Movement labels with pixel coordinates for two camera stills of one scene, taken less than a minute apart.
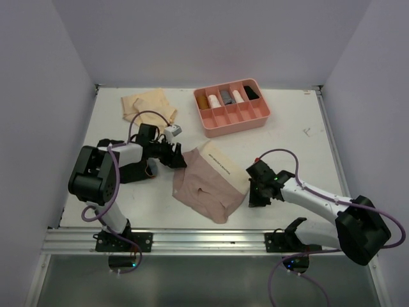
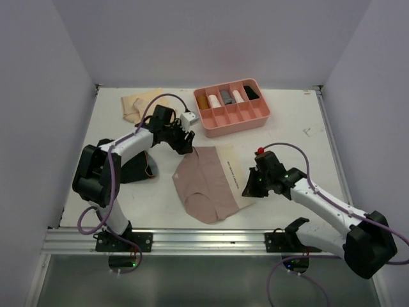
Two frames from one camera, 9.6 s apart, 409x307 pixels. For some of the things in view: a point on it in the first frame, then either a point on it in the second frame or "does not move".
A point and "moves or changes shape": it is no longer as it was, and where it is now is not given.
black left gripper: (173, 159) -> (183, 146)
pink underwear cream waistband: (212, 184) moves or changes shape
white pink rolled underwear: (213, 102) does not move
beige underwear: (151, 107) does not move
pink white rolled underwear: (237, 96) does not move
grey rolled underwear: (227, 98) does not move
